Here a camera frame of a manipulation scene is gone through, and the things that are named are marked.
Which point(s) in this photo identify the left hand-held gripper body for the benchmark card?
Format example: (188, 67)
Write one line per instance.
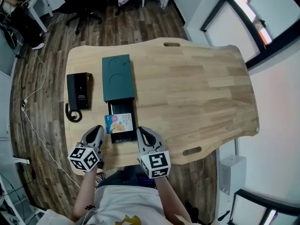
(83, 159)

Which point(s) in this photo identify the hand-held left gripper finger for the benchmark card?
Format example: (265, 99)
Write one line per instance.
(87, 132)
(101, 136)

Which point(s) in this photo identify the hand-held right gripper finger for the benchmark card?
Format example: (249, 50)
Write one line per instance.
(139, 140)
(153, 135)

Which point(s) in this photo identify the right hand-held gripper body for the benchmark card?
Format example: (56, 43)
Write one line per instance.
(155, 164)

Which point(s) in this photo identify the black container drawer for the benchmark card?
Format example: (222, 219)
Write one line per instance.
(124, 137)

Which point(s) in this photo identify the small blue and white package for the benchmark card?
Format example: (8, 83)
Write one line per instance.
(119, 123)

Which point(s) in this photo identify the dark green container sleeve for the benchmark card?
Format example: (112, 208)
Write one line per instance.
(117, 78)

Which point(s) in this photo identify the person's right forearm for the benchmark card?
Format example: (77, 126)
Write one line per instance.
(168, 198)

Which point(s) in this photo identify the person's left forearm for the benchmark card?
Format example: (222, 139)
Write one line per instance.
(85, 191)

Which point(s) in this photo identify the person's blue trousers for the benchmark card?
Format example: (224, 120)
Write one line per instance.
(126, 176)

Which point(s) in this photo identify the black desk telephone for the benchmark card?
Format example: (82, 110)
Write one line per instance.
(78, 90)

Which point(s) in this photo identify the person's white shirt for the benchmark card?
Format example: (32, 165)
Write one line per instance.
(126, 207)

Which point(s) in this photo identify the white power strip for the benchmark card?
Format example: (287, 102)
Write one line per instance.
(24, 104)

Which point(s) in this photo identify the white shelf rack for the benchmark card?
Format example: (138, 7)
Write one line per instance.
(14, 205)

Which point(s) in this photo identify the black office chair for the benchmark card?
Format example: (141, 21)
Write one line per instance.
(80, 5)

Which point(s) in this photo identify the white desk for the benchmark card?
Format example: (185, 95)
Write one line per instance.
(39, 6)

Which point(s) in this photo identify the white wall box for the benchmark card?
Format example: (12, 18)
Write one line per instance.
(232, 174)

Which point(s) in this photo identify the black window frame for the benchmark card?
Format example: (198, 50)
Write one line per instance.
(243, 20)

